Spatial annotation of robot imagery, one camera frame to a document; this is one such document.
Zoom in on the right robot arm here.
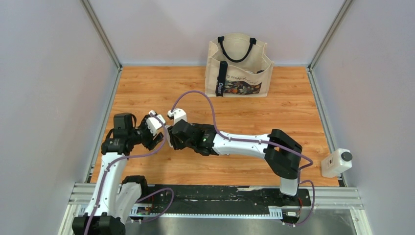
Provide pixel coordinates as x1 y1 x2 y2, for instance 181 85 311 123
167 120 302 205

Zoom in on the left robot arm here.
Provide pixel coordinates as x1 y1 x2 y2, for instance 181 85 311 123
71 111 166 235

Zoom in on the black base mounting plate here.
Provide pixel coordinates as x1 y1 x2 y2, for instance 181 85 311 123
138 185 311 215

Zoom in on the beige canvas tote bag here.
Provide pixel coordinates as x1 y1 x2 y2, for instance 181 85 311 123
205 33 275 97

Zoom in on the white plastic bottle black cap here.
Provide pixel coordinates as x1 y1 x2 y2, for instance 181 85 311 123
321 148 353 178

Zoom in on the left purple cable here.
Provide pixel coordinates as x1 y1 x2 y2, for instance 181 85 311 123
83 114 175 235

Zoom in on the purple cable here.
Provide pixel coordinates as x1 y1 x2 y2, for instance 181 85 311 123
83 114 175 235
171 90 316 227

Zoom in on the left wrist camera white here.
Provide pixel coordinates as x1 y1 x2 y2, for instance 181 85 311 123
146 110 166 136

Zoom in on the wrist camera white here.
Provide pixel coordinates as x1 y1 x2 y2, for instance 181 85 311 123
167 108 187 125
146 110 166 136

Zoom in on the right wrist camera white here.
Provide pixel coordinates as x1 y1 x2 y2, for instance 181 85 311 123
167 108 187 125

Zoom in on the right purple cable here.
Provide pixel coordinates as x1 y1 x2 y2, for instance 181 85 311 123
171 90 316 227

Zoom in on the aluminium frame rail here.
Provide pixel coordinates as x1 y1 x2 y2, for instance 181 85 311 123
58 182 373 235

